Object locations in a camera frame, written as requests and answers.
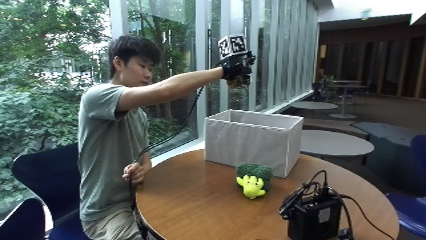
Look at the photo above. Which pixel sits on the white marker cube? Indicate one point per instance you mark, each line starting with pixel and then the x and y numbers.
pixel 232 45

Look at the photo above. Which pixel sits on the the person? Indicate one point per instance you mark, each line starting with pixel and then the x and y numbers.
pixel 111 140

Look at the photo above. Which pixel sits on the dark blue chair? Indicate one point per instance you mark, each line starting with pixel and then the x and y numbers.
pixel 411 206
pixel 48 180
pixel 21 221

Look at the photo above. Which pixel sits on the dark background chair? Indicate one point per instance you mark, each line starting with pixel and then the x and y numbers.
pixel 319 91

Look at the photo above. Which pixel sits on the small grey round table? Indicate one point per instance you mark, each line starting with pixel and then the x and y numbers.
pixel 315 105

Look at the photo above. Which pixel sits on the white fabric storage box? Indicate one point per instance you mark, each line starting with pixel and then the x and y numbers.
pixel 253 141

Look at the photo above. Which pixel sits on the potted green plant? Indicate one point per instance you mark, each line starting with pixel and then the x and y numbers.
pixel 329 81

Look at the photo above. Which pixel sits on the tall round bistro table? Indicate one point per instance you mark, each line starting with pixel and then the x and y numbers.
pixel 345 100

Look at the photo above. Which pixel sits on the brown upholstered bench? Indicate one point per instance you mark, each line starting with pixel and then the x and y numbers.
pixel 333 126

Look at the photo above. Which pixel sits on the green broccoli plush toy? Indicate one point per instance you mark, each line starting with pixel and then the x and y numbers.
pixel 253 180

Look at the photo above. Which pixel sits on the large grey round table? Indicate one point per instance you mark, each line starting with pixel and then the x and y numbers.
pixel 335 142

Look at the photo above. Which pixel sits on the grey upholstered bench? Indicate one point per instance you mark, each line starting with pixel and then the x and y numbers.
pixel 393 146

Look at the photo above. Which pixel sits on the black electronics box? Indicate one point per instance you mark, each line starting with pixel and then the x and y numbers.
pixel 315 218

